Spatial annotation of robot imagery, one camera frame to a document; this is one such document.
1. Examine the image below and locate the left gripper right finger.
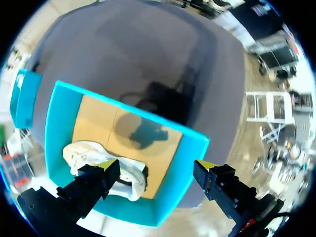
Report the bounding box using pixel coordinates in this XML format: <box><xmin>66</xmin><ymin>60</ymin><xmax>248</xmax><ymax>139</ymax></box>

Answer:
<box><xmin>193</xmin><ymin>159</ymin><xmax>260</xmax><ymax>221</ymax></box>

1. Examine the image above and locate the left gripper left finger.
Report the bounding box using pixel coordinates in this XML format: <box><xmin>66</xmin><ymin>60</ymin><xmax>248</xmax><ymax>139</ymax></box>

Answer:
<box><xmin>56</xmin><ymin>158</ymin><xmax>121</xmax><ymax>219</ymax></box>

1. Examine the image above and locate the white mesh shoe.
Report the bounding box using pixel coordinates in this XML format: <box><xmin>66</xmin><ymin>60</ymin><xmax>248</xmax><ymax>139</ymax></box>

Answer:
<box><xmin>62</xmin><ymin>140</ymin><xmax>149</xmax><ymax>202</ymax></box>

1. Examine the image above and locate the teal shoebox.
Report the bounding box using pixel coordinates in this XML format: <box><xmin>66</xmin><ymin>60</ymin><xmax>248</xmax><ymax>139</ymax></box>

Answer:
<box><xmin>44</xmin><ymin>80</ymin><xmax>211</xmax><ymax>228</ymax></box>

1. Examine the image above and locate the teal shoebox lid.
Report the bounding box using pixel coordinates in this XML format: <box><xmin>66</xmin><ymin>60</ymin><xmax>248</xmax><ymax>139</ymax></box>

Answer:
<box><xmin>9</xmin><ymin>69</ymin><xmax>43</xmax><ymax>130</ymax></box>

